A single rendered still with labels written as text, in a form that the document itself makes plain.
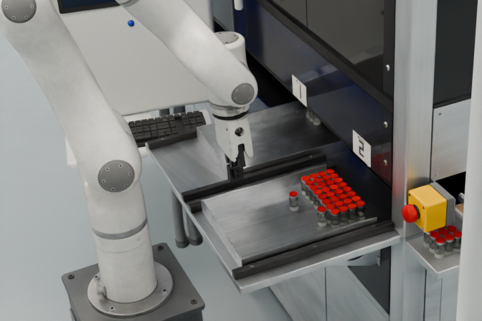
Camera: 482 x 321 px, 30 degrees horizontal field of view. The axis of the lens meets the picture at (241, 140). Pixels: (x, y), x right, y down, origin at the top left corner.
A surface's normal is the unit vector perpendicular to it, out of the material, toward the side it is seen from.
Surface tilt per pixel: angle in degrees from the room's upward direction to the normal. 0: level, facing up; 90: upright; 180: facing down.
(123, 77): 90
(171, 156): 0
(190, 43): 54
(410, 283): 90
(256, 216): 0
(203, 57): 62
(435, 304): 90
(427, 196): 0
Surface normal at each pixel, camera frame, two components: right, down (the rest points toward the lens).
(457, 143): 0.38, 0.45
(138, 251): 0.67, 0.34
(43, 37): 0.48, 0.81
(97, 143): 0.06, 0.08
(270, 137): -0.07, -0.86
